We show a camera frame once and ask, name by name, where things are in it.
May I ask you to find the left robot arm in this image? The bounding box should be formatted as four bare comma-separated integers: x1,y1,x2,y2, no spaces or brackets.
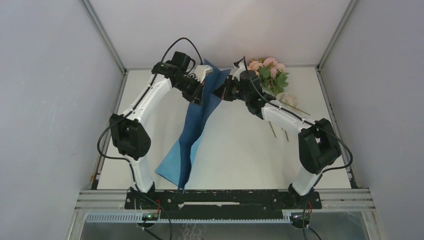
109,62,213,209

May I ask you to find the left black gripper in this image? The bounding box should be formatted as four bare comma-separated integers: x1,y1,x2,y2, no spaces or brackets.
174,75,206,107

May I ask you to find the white cable duct strip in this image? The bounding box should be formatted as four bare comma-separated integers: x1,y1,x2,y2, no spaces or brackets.
85,212,292,224

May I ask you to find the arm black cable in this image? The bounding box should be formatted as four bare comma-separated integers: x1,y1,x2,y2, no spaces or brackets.
96,37,204,193
233,56,354,240

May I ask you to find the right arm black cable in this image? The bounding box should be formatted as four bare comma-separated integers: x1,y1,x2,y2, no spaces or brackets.
233,56,354,240

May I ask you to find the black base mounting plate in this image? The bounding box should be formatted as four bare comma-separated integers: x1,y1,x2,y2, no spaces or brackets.
124,189,323,221

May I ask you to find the blue wrapping paper sheet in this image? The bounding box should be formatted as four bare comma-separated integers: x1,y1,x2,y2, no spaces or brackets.
155,59,231,190

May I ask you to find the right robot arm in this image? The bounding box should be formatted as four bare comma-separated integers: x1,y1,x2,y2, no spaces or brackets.
213,69,342,208

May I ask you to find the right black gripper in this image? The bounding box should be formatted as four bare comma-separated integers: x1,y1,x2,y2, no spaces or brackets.
213,74,251,102

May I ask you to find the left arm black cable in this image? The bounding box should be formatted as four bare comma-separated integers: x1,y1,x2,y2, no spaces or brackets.
96,37,204,193

